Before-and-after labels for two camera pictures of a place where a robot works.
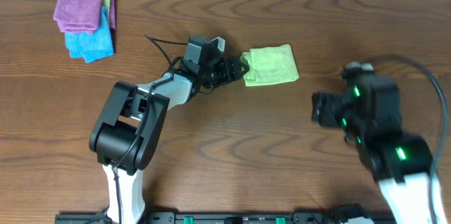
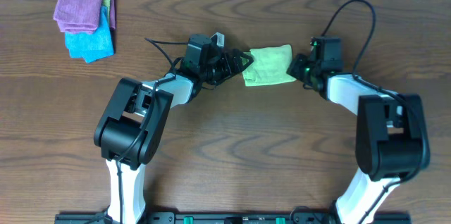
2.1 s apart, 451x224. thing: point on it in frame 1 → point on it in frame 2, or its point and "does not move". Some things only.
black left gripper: x=229 y=70 does not move
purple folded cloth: x=77 y=11 does not move
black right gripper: x=320 y=109 → x=299 y=70
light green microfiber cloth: x=269 y=65 does not move
